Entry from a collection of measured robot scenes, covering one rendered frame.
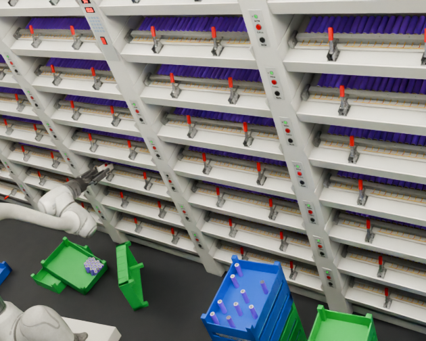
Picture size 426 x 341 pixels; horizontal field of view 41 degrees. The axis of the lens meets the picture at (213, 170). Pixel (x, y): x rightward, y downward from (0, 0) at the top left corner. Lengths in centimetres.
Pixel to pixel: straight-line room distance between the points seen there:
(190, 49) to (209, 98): 20
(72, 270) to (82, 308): 25
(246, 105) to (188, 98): 26
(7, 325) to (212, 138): 117
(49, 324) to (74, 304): 75
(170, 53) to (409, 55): 83
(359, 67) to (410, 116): 21
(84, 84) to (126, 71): 35
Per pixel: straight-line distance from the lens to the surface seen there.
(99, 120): 266
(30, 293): 349
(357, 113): 180
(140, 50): 216
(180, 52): 203
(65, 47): 247
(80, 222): 263
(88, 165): 308
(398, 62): 163
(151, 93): 227
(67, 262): 338
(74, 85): 260
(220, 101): 205
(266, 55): 179
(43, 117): 295
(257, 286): 223
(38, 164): 340
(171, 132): 235
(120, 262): 301
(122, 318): 305
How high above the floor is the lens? 216
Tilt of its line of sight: 37 degrees down
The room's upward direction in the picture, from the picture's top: 22 degrees counter-clockwise
